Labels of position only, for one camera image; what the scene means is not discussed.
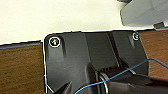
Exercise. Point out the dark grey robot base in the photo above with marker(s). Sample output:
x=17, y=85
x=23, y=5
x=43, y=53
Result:
x=70, y=56

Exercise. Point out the grey trash bin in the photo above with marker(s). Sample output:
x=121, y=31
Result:
x=143, y=11

